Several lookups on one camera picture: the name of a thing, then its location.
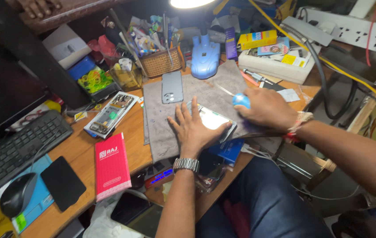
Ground blue repair pad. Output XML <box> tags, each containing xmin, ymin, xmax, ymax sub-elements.
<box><xmin>0</xmin><ymin>153</ymin><xmax>55</xmax><ymax>234</ymax></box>

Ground black keyboard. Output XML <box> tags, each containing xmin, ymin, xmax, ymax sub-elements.
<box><xmin>0</xmin><ymin>110</ymin><xmax>73</xmax><ymax>203</ymax></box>

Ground pink plastic pry tool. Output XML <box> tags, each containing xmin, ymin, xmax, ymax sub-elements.
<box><xmin>240</xmin><ymin>71</ymin><xmax>260</xmax><ymax>87</ymax></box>

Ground woven wicker basket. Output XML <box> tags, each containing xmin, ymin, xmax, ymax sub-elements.
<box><xmin>139</xmin><ymin>46</ymin><xmax>184</xmax><ymax>78</ymax></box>

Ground black device with blue display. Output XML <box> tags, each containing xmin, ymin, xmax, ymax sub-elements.
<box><xmin>144</xmin><ymin>163</ymin><xmax>175</xmax><ymax>190</ymax></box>

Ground grey work mat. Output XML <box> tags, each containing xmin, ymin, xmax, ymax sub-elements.
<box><xmin>142</xmin><ymin>60</ymin><xmax>269</xmax><ymax>163</ymax></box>

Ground white foam tray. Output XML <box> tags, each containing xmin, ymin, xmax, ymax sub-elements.
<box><xmin>237</xmin><ymin>46</ymin><xmax>318</xmax><ymax>85</ymax></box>

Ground black flat phone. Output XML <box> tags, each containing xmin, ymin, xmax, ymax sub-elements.
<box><xmin>40</xmin><ymin>156</ymin><xmax>87</xmax><ymax>212</ymax></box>

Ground person's left hand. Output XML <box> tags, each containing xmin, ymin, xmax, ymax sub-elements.
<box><xmin>167</xmin><ymin>96</ymin><xmax>233</xmax><ymax>159</ymax></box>

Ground yellow cable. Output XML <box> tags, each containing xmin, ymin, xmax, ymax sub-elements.
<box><xmin>247</xmin><ymin>0</ymin><xmax>376</xmax><ymax>107</ymax></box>

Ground white power strip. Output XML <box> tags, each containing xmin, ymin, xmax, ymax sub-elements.
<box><xmin>296</xmin><ymin>6</ymin><xmax>376</xmax><ymax>55</ymax></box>

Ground silver metal wristwatch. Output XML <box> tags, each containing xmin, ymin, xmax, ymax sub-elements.
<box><xmin>173</xmin><ymin>157</ymin><xmax>200</xmax><ymax>174</ymax></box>

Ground thick black cable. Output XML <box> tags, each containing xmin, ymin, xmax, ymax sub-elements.
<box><xmin>303</xmin><ymin>39</ymin><xmax>359</xmax><ymax>120</ymax></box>

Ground black computer mouse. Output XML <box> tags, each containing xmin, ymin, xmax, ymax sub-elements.
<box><xmin>0</xmin><ymin>172</ymin><xmax>38</xmax><ymax>219</ymax></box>

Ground light blue picture card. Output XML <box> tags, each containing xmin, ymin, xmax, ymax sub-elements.
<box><xmin>257</xmin><ymin>37</ymin><xmax>290</xmax><ymax>56</ymax></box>

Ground yellow box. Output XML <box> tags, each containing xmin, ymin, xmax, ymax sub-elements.
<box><xmin>237</xmin><ymin>29</ymin><xmax>278</xmax><ymax>51</ymax></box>

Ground black card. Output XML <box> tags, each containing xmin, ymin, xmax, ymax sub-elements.
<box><xmin>259</xmin><ymin>81</ymin><xmax>286</xmax><ymax>92</ymax></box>

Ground white plastic bag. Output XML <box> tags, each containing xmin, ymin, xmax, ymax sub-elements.
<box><xmin>82</xmin><ymin>190</ymin><xmax>163</xmax><ymax>238</ymax></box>

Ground black phone with dark screen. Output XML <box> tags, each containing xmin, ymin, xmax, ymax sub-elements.
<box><xmin>110</xmin><ymin>191</ymin><xmax>154</xmax><ymax>227</ymax></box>

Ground purple box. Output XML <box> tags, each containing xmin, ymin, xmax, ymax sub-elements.
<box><xmin>224</xmin><ymin>27</ymin><xmax>238</xmax><ymax>62</ymax></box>

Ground phone frame in clear pack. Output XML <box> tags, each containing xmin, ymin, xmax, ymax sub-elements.
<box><xmin>83</xmin><ymin>91</ymin><xmax>140</xmax><ymax>139</ymax></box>

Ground clear yellowish container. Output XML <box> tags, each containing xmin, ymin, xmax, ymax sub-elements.
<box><xmin>109</xmin><ymin>58</ymin><xmax>143</xmax><ymax>92</ymax></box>

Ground person's right hand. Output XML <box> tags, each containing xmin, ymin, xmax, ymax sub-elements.
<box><xmin>233</xmin><ymin>87</ymin><xmax>297</xmax><ymax>132</ymax></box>

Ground pink cardboard box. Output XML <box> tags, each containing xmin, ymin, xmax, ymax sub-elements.
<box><xmin>94</xmin><ymin>132</ymin><xmax>132</xmax><ymax>202</ymax></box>

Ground brown wooden shelf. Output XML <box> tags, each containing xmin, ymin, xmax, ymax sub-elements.
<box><xmin>5</xmin><ymin>0</ymin><xmax>130</xmax><ymax>35</ymax></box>

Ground tray of yellow green rings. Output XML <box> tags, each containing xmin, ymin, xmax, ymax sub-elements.
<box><xmin>77</xmin><ymin>67</ymin><xmax>121</xmax><ymax>102</ymax></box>

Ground red plastic bag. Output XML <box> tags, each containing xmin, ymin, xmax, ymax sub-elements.
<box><xmin>87</xmin><ymin>34</ymin><xmax>120</xmax><ymax>64</ymax></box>

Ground blue plastic box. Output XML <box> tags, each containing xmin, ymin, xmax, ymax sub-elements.
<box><xmin>67</xmin><ymin>55</ymin><xmax>96</xmax><ymax>81</ymax></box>

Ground grey phone back cover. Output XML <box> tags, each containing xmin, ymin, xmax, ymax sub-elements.
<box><xmin>161</xmin><ymin>71</ymin><xmax>184</xmax><ymax>104</ymax></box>

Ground yellow label battery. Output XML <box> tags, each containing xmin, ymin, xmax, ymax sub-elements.
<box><xmin>281</xmin><ymin>54</ymin><xmax>308</xmax><ymax>68</ymax></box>

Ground white paper slip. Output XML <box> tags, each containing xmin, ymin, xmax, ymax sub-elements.
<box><xmin>276</xmin><ymin>88</ymin><xmax>301</xmax><ymax>103</ymax></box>

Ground red wire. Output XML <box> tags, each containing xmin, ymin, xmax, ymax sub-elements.
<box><xmin>365</xmin><ymin>0</ymin><xmax>376</xmax><ymax>67</ymax></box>

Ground silver screwdriver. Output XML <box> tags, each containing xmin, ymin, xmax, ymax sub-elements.
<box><xmin>243</xmin><ymin>68</ymin><xmax>274</xmax><ymax>86</ymax></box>

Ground smartphone with shiny screen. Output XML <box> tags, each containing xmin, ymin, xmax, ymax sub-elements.
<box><xmin>186</xmin><ymin>101</ymin><xmax>238</xmax><ymax>143</ymax></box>

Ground blue desk lamp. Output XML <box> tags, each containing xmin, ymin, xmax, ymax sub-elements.
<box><xmin>169</xmin><ymin>0</ymin><xmax>221</xmax><ymax>80</ymax></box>

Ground white cardboard box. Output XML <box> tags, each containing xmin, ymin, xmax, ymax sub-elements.
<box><xmin>42</xmin><ymin>23</ymin><xmax>93</xmax><ymax>70</ymax></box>

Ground blue booklet box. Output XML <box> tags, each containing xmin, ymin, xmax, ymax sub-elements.
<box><xmin>207</xmin><ymin>138</ymin><xmax>246</xmax><ymax>166</ymax></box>

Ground blue ball-handle screwdriver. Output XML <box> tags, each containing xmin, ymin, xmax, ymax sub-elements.
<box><xmin>214</xmin><ymin>83</ymin><xmax>251</xmax><ymax>110</ymax></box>

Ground black monitor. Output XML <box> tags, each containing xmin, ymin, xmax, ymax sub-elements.
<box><xmin>0</xmin><ymin>0</ymin><xmax>90</xmax><ymax>150</ymax></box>

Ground bunch of tools and pens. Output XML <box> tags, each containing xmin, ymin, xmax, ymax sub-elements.
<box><xmin>118</xmin><ymin>13</ymin><xmax>186</xmax><ymax>57</ymax></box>

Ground red and beige thread bracelet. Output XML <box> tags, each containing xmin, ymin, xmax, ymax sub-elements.
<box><xmin>282</xmin><ymin>111</ymin><xmax>314</xmax><ymax>143</ymax></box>

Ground person's leg in blue jeans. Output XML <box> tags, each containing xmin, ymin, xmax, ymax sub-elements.
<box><xmin>195</xmin><ymin>156</ymin><xmax>333</xmax><ymax>238</ymax></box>

